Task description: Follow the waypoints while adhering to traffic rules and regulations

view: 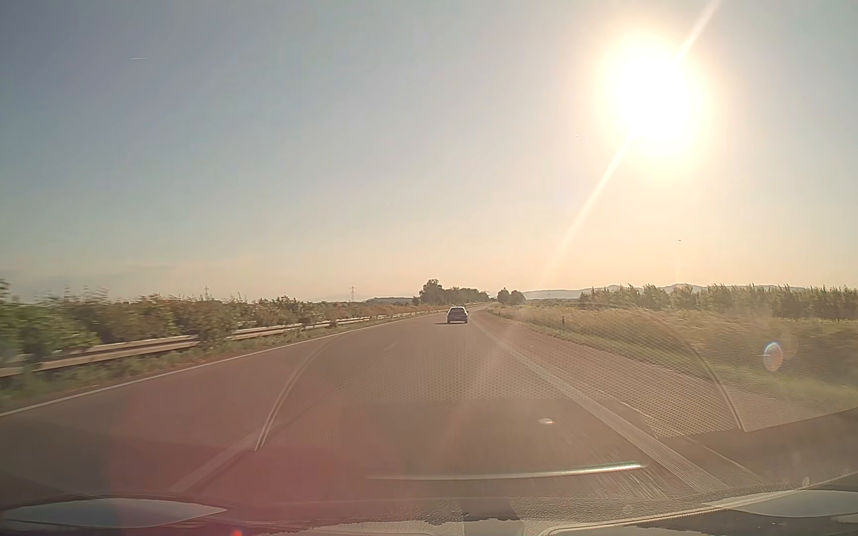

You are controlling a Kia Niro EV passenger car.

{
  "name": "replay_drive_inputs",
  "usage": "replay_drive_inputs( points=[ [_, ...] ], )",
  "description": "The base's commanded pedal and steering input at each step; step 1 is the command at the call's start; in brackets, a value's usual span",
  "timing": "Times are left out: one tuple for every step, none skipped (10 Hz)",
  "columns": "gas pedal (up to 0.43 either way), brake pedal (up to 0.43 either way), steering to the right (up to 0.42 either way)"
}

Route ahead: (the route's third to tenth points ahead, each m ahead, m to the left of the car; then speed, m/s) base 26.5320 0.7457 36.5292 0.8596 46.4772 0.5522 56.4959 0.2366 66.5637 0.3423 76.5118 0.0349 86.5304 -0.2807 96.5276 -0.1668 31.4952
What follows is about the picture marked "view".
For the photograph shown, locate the row of trees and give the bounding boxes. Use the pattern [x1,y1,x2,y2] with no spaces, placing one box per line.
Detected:
[578,277,858,323]

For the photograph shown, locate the car's own bonnet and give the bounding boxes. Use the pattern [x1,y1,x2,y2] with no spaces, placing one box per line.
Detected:
[0,468,858,536]

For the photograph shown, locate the dry grass field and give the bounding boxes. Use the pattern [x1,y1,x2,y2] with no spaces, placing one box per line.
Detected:
[490,304,858,410]

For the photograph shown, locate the row of bushes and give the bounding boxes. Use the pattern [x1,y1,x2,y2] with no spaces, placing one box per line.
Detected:
[0,280,430,366]

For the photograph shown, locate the grey asphalt road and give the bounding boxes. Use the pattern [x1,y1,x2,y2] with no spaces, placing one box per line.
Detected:
[0,304,843,515]

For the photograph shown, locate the metal guard rail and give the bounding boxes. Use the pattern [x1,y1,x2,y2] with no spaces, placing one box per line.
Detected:
[0,307,451,386]

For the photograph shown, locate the road markings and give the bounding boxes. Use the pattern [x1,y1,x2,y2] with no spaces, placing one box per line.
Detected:
[0,305,731,494]

